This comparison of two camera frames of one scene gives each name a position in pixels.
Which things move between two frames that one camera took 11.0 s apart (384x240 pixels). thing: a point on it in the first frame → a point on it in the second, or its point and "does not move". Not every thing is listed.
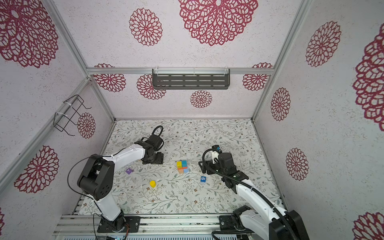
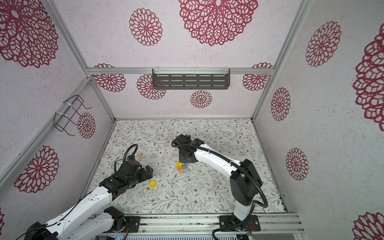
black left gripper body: x=157 y=158 → x=141 y=176
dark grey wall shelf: x=189 y=79 does not move
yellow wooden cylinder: x=152 y=183 does not move
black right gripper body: x=216 y=167 → x=182 y=159
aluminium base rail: x=88 y=224 does not move
